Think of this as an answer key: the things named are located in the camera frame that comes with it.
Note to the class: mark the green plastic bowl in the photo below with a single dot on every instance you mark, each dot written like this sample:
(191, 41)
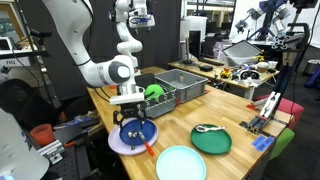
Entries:
(154, 91)

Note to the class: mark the black power adapter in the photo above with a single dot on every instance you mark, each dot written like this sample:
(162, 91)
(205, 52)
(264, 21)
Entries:
(206, 68)

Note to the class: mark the black equipment cart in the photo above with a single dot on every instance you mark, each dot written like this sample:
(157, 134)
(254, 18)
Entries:
(76, 156)

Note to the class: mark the light cyan plate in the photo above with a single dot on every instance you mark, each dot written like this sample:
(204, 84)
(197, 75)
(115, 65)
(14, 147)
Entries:
(180, 165)

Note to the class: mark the black computer monitor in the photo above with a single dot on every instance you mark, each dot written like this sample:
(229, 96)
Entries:
(195, 45)

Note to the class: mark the pink stool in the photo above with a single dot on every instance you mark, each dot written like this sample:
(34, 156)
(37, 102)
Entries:
(291, 108)

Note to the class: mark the black aluminium camera stand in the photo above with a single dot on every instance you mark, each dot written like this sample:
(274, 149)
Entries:
(283, 76)

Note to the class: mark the orange plastic cup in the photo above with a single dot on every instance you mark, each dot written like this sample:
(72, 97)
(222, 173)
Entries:
(42, 135)

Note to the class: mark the black camera on tripod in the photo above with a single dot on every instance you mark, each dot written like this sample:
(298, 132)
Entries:
(40, 33)

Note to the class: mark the white rounded device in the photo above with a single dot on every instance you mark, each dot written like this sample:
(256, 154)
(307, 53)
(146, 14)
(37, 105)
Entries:
(20, 153)

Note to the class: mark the white cup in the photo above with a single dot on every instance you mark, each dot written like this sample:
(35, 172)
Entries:
(262, 66)

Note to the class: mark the grey trash can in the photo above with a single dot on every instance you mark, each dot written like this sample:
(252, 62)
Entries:
(311, 66)

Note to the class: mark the silver extrusion piece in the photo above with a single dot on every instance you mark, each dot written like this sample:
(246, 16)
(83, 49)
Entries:
(50, 150)

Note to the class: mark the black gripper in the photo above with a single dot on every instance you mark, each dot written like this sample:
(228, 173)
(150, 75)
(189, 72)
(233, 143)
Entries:
(133, 109)

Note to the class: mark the dark green plate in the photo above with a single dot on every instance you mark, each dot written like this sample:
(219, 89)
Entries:
(213, 141)

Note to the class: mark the small red block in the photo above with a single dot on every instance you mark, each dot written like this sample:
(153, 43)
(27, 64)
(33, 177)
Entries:
(177, 102)

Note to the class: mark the white black headset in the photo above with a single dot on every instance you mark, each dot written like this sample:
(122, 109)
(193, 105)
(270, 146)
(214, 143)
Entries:
(250, 74)

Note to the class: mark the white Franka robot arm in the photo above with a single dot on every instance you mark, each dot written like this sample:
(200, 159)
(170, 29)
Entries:
(73, 33)

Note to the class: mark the blue plate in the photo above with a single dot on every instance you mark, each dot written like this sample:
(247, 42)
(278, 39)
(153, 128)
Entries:
(150, 130)

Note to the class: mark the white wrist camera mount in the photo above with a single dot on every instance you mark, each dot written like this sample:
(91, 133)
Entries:
(126, 99)

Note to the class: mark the black keyboard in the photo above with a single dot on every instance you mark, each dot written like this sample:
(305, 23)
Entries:
(211, 61)

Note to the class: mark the grey plastic bin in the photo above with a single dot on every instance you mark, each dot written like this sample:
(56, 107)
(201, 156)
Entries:
(193, 86)

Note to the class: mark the grey tilted container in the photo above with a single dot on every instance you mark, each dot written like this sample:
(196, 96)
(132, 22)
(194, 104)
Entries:
(241, 51)

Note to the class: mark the blue tape patch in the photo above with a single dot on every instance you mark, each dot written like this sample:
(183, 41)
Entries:
(263, 142)

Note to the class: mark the yellow rubber duck toy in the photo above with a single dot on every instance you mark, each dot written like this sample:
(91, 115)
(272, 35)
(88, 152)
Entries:
(225, 73)

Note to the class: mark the large lavender plate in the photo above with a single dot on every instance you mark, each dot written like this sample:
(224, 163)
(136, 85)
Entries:
(116, 143)

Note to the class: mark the green chair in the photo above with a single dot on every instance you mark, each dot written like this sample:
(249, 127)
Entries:
(283, 141)

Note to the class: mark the silver measuring spoon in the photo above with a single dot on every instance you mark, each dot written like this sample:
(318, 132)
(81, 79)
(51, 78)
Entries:
(208, 128)

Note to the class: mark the wooden desk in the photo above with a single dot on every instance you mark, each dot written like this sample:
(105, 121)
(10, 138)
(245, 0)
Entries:
(233, 83)

